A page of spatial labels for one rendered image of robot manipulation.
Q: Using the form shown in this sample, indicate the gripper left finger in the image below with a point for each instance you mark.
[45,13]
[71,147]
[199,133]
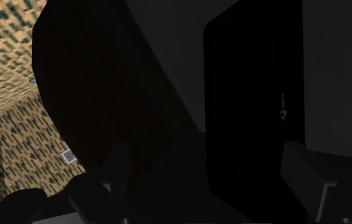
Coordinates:
[118,167]

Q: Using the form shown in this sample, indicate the dark robot stand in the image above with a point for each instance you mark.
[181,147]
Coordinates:
[101,93]

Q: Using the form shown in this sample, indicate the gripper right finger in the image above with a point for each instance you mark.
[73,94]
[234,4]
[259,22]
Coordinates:
[310,189]

